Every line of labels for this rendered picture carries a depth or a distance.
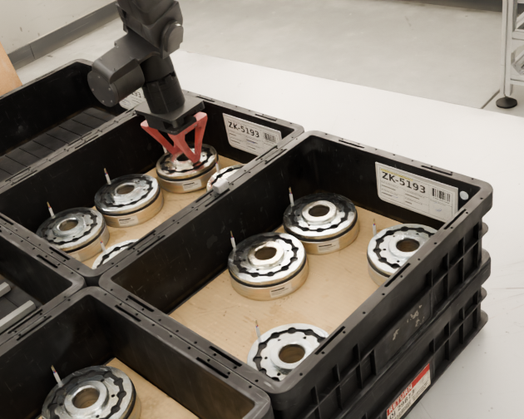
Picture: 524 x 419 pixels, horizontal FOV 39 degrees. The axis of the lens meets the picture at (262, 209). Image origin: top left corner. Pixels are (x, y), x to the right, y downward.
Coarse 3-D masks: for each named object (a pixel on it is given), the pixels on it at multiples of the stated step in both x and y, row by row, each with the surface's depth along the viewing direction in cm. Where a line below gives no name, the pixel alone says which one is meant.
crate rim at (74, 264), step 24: (192, 96) 121; (120, 120) 119; (264, 120) 111; (48, 168) 110; (240, 168) 101; (0, 192) 106; (216, 192) 97; (0, 216) 101; (144, 240) 90; (72, 264) 89
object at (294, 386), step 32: (384, 160) 98; (416, 160) 95; (224, 192) 96; (480, 192) 88; (448, 224) 84; (128, 256) 88; (416, 256) 80; (384, 288) 77; (160, 320) 78; (352, 320) 74; (224, 352) 73; (320, 352) 71; (256, 384) 69; (288, 384) 68
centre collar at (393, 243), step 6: (402, 234) 93; (408, 234) 93; (414, 234) 93; (390, 240) 93; (396, 240) 93; (402, 240) 93; (408, 240) 93; (414, 240) 93; (420, 240) 92; (390, 246) 92; (396, 246) 92; (420, 246) 91; (390, 252) 91; (396, 252) 91; (402, 252) 91; (414, 252) 90; (396, 258) 91; (402, 258) 90; (408, 258) 90
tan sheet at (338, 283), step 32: (384, 224) 102; (320, 256) 98; (352, 256) 97; (224, 288) 96; (320, 288) 93; (352, 288) 92; (192, 320) 92; (224, 320) 91; (288, 320) 89; (320, 320) 88
